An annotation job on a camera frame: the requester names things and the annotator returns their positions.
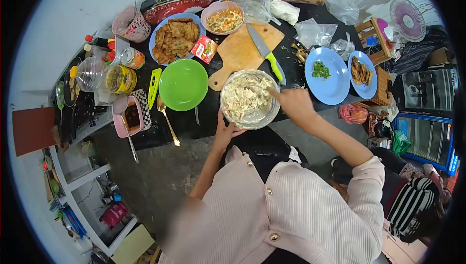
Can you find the person's left hand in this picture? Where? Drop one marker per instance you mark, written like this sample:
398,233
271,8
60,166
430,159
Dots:
224,133

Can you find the person's right hand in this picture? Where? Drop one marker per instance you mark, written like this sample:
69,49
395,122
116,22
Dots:
296,107

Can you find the person's right index finger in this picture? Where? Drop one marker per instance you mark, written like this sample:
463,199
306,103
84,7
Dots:
273,92

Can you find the person's left thumb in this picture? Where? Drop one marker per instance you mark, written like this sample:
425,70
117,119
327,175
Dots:
237,133

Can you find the person's left fingers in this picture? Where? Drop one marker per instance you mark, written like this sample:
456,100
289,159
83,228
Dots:
222,117

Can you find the metal mixing bowl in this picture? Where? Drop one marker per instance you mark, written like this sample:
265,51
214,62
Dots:
251,121

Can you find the creamy vegetable batter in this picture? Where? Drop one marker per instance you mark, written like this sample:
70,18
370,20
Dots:
244,98

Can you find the green plastic plate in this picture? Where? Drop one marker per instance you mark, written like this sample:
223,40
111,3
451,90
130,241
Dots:
183,85

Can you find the chopped green herbs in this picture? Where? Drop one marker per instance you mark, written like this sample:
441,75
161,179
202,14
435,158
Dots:
320,70

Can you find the gold spoon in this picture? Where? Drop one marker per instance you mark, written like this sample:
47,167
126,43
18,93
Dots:
168,120

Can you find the round blue plate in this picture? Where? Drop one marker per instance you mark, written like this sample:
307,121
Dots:
327,89

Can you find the wooden cutting board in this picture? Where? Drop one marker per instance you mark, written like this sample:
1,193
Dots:
236,53

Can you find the red seasoning packet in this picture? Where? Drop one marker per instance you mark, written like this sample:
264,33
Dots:
204,48

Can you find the clear plastic bag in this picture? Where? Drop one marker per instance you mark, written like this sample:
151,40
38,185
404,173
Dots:
313,33
340,3
255,11
342,47

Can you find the green plastic peeler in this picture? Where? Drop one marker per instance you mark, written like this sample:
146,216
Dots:
154,84

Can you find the black white checkered cloth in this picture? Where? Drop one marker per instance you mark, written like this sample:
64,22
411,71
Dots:
145,105

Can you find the white flour bag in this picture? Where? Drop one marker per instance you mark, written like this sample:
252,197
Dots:
284,11

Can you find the red plastic bag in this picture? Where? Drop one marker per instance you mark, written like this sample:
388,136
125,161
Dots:
353,114

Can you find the shredded vegetable mix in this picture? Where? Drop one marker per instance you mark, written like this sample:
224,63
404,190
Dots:
225,20

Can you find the pink square bowl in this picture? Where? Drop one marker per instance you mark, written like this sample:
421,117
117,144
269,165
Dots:
133,118

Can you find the brown fried fritters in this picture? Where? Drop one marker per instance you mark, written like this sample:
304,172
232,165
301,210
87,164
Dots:
361,71

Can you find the pile of fried fritters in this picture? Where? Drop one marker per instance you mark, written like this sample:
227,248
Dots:
176,40

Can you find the person's body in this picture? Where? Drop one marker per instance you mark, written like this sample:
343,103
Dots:
291,209

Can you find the small blue plate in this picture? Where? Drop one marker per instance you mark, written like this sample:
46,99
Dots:
367,91

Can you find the metal ladle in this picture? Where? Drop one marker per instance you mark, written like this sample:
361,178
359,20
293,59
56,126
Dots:
128,136

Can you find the pink plastic bowl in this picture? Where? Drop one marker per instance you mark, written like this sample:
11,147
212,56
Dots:
218,7

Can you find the large blue plate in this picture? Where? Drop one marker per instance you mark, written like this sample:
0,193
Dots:
154,34

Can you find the yellow oil bottle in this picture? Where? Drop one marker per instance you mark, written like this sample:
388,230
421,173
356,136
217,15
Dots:
120,79

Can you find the brown wicker basket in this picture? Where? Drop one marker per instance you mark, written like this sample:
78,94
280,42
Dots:
383,87

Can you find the wooden stool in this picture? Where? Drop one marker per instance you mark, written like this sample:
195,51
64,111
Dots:
378,49

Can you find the black and red rice bag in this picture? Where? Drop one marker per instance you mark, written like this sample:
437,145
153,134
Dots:
178,2

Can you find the pink plastic basket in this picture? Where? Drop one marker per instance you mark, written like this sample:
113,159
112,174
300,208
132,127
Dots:
131,27

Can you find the clear plastic jar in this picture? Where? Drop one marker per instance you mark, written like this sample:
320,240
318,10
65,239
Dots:
89,74

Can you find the dark sauce bottle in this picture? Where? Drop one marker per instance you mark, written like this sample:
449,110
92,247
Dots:
100,41

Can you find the red gas canister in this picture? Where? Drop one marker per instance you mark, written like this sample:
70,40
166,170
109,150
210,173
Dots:
114,213

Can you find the white and pink fan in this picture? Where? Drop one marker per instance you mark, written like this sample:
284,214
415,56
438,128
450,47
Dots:
407,20

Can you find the black frying pan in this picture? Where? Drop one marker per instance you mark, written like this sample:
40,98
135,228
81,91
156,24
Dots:
71,82

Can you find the black display cabinet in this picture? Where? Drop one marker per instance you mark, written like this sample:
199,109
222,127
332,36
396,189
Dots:
429,89

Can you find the white shelf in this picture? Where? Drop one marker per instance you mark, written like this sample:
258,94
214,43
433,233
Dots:
78,187

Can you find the blue display fridge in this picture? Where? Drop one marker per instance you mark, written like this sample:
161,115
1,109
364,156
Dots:
427,140

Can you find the reddish brown board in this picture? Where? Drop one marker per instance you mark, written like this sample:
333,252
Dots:
32,131

